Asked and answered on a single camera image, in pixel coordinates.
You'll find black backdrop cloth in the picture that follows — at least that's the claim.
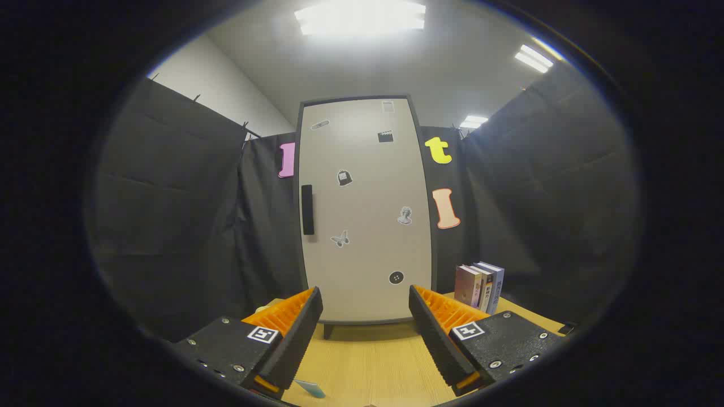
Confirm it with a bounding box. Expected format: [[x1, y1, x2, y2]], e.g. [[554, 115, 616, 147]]
[[93, 62, 640, 340]]

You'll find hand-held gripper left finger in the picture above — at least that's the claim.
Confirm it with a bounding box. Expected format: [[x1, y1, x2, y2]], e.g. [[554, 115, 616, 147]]
[[170, 285, 324, 399]]

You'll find pink book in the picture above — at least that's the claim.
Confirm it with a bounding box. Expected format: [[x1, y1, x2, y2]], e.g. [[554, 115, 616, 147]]
[[454, 265, 482, 309]]

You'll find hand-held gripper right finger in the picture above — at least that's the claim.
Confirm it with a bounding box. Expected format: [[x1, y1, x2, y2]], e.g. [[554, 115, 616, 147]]
[[408, 284, 566, 396]]

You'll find narrow ceiling light panel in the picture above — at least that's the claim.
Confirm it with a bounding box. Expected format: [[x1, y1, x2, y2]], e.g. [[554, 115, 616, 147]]
[[514, 44, 555, 74]]

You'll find blue and white tube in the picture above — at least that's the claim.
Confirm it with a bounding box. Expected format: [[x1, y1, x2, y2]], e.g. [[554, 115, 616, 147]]
[[294, 379, 327, 399]]

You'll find large ceiling light panel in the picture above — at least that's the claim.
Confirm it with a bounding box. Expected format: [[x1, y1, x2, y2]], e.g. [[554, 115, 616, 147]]
[[294, 0, 426, 36]]

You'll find dark grey cabinet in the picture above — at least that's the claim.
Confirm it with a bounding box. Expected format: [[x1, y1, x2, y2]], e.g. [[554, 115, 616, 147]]
[[295, 95, 439, 340]]

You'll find light grey cabinet door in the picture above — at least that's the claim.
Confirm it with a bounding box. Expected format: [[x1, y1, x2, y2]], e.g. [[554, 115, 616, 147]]
[[299, 99, 433, 324]]

